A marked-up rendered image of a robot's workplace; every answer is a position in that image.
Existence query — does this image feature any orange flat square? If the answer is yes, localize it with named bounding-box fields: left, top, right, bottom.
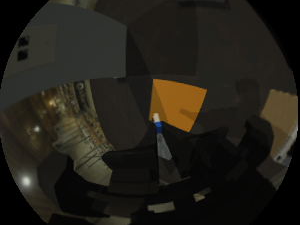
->
left=149, top=79, right=207, bottom=132

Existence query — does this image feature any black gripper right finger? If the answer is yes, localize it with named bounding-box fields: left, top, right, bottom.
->
left=161, top=121, right=228, bottom=178

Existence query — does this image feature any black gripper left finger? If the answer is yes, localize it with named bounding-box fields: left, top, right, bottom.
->
left=101, top=123, right=159, bottom=185

